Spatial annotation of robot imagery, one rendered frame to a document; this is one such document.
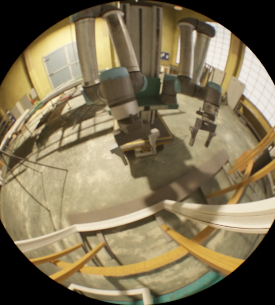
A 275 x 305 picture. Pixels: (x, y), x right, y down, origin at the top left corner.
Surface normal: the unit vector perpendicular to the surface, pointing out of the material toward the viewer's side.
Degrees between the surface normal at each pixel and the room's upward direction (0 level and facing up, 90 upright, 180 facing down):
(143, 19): 90
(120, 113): 73
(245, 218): 90
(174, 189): 0
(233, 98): 90
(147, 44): 90
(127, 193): 0
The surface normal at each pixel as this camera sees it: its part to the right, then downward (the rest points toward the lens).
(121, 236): -0.01, -0.53
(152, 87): 0.20, 0.83
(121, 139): 0.28, 0.52
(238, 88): -0.93, 0.31
